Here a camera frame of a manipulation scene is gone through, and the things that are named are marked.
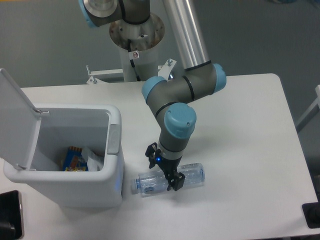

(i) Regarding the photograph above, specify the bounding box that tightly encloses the white table leg bracket left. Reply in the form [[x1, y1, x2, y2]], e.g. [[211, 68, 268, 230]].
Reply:
[[86, 65, 124, 85]]

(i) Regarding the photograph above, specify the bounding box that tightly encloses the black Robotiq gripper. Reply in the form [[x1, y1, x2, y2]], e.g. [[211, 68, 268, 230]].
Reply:
[[145, 142, 185, 191]]

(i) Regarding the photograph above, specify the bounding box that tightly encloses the clear plastic bottle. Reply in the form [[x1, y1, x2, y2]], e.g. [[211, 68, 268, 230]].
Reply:
[[130, 163, 205, 197]]

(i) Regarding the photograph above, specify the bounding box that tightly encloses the black device corner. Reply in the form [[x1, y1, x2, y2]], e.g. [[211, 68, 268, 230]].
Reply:
[[0, 190, 24, 240], [302, 202, 320, 229]]

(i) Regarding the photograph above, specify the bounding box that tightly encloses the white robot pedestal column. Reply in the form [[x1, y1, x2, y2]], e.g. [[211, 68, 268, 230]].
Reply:
[[109, 13, 165, 82]]

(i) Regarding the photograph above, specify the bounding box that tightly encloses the black cable on pedestal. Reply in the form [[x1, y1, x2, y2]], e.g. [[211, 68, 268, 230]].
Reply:
[[127, 38, 141, 82]]

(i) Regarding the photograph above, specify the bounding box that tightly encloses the white table bracket middle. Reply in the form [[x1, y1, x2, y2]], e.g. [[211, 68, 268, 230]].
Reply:
[[158, 58, 177, 80]]

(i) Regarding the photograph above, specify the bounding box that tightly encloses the white plastic trash can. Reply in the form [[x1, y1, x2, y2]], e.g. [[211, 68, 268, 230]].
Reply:
[[0, 104, 124, 208]]

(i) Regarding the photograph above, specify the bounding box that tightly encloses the colourful snack package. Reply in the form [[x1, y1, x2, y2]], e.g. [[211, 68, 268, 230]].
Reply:
[[61, 146, 88, 172]]

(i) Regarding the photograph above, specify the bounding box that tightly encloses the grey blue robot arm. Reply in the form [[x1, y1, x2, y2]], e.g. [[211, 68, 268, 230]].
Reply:
[[79, 0, 227, 191]]

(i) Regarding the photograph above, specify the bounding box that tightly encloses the black device left corner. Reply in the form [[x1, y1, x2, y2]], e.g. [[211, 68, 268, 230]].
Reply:
[[0, 190, 24, 240]]

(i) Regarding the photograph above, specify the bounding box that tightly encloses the white frame right edge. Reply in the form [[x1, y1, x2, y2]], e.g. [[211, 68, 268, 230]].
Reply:
[[295, 85, 320, 133]]

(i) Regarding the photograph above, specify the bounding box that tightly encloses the black device right corner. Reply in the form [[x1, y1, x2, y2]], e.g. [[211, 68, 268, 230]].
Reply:
[[302, 202, 320, 229]]

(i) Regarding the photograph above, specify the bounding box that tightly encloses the clear plastic wrapper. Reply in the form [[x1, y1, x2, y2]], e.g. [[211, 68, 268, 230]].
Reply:
[[81, 147, 104, 172]]

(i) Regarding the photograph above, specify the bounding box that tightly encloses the white trash can lid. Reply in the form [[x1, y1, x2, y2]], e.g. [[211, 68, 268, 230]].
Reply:
[[0, 68, 41, 170]]

